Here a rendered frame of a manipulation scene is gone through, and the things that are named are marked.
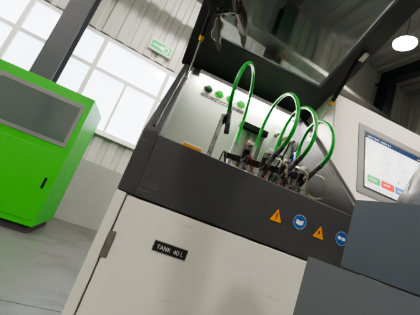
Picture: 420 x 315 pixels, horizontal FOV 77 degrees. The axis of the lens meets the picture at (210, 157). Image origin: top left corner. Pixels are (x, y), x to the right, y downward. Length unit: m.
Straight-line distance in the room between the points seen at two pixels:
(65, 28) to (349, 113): 4.34
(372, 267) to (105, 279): 0.52
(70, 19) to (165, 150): 4.47
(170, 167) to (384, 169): 1.00
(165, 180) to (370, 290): 0.47
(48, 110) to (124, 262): 2.94
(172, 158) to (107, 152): 4.17
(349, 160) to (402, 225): 0.88
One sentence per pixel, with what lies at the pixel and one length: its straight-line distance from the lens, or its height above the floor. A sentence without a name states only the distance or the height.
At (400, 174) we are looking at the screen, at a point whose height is 1.28.
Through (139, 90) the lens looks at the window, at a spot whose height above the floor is 2.47.
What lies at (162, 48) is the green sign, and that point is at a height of 3.42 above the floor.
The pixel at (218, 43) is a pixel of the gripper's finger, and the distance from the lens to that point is 0.89.
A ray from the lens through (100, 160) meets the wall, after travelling 4.84.
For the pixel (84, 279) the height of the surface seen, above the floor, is 0.59.
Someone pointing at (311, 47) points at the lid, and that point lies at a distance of 1.33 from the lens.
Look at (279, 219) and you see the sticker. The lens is 0.75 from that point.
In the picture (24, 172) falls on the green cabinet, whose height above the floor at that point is 0.59.
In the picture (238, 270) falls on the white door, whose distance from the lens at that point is 0.72.
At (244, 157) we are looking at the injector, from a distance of 0.97.
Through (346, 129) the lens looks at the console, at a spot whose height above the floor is 1.38.
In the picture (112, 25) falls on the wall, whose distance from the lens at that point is 5.50.
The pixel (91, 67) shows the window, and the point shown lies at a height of 2.45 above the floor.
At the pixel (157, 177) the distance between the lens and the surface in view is 0.66.
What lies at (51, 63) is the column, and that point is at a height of 2.10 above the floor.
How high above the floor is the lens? 0.80
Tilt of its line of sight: 12 degrees up
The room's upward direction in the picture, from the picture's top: 21 degrees clockwise
